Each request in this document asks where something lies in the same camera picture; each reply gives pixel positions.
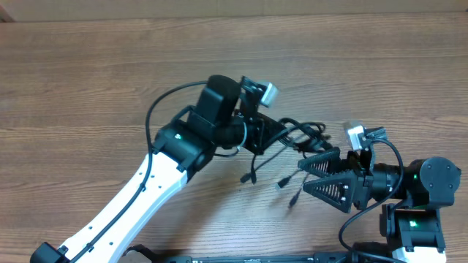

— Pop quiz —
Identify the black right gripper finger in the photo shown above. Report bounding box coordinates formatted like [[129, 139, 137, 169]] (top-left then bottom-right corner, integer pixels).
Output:
[[303, 170, 362, 213], [298, 147, 351, 178]]

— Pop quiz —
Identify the black USB-C cable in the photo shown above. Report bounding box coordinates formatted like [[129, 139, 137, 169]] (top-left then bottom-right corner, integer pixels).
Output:
[[239, 122, 330, 210]]

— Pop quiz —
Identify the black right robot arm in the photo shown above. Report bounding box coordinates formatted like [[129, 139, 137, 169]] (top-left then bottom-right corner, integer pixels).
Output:
[[298, 148, 461, 262]]

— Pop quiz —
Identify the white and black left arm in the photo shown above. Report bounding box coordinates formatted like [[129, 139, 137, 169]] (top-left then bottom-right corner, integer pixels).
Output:
[[30, 75, 279, 263]]

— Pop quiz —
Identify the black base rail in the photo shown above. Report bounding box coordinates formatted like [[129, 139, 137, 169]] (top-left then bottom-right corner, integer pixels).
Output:
[[118, 245, 352, 263]]

